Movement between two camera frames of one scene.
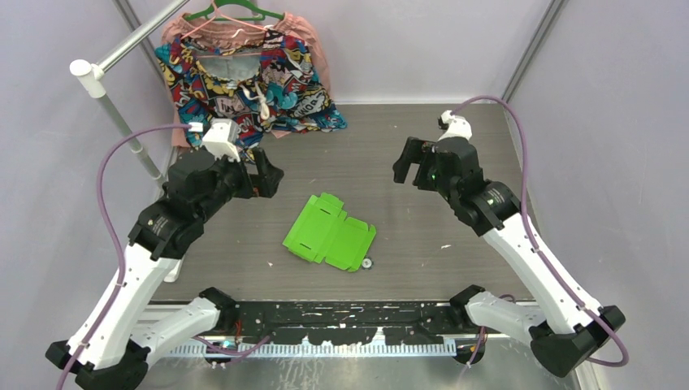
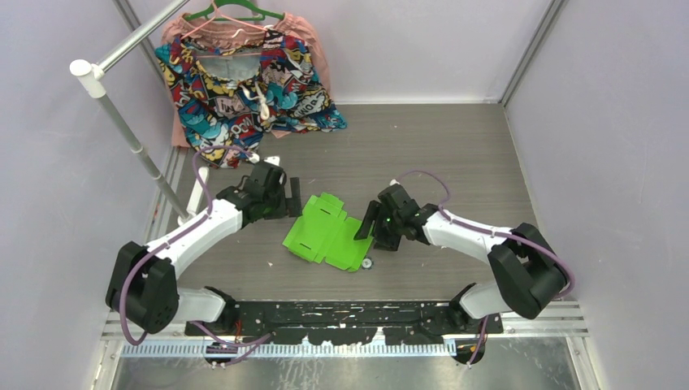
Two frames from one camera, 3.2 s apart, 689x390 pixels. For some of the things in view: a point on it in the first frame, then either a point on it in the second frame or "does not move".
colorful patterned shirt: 262,84 does not move
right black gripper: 415,151 -> 372,212
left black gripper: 266,180 -> 288,207
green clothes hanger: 205,13 does not move
